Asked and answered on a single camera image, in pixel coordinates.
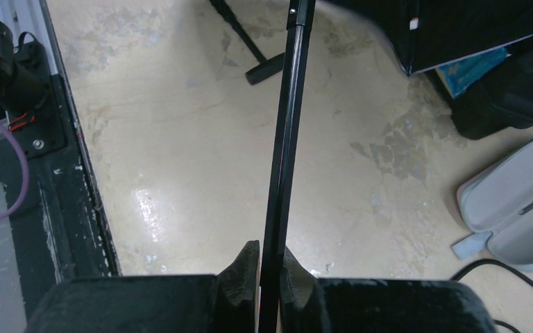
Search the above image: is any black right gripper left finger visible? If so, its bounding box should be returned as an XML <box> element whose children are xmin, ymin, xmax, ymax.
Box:
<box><xmin>25</xmin><ymin>240</ymin><xmax>260</xmax><ymax>332</ymax></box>

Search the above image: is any pink umbrella case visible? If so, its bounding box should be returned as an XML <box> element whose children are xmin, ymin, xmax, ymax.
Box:
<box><xmin>452</xmin><ymin>139</ymin><xmax>533</xmax><ymax>273</ymax></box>

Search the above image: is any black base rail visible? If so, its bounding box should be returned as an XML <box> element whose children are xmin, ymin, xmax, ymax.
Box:
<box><xmin>0</xmin><ymin>75</ymin><xmax>119</xmax><ymax>320</ymax></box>

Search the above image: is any purple umbrella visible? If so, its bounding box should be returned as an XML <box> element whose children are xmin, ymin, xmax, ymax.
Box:
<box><xmin>257</xmin><ymin>0</ymin><xmax>533</xmax><ymax>333</ymax></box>

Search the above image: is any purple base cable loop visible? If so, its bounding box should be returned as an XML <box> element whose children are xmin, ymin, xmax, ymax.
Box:
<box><xmin>0</xmin><ymin>101</ymin><xmax>31</xmax><ymax>223</ymax></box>

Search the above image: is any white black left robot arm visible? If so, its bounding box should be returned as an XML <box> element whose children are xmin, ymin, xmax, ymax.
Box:
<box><xmin>0</xmin><ymin>21</ymin><xmax>51</xmax><ymax>132</ymax></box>

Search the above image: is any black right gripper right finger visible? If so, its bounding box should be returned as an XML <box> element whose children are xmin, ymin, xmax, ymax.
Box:
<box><xmin>280</xmin><ymin>249</ymin><xmax>497</xmax><ymax>332</ymax></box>

